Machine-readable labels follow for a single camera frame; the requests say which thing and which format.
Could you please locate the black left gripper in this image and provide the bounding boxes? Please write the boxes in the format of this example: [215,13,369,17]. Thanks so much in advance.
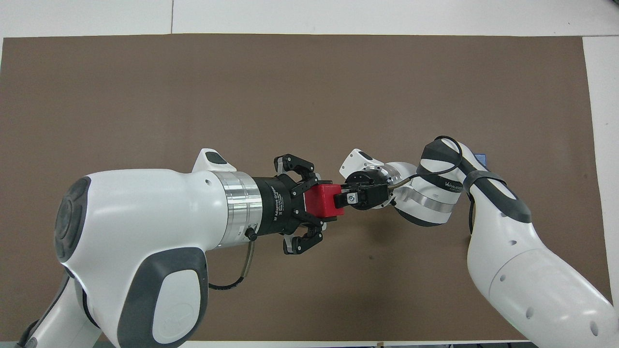
[252,154,324,256]

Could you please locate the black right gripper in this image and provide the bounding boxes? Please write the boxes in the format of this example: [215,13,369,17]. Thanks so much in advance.
[339,170,392,210]

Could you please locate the brown table mat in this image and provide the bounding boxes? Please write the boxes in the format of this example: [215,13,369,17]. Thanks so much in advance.
[0,33,613,343]

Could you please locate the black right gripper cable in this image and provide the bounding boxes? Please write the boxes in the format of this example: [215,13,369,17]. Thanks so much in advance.
[389,137,464,191]

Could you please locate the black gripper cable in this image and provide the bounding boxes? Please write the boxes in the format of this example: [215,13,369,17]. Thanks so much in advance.
[208,239,258,291]
[389,137,464,191]

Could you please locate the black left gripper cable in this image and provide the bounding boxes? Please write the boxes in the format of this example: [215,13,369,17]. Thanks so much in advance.
[208,239,258,291]

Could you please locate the red block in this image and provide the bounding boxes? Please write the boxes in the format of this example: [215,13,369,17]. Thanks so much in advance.
[305,182,345,223]

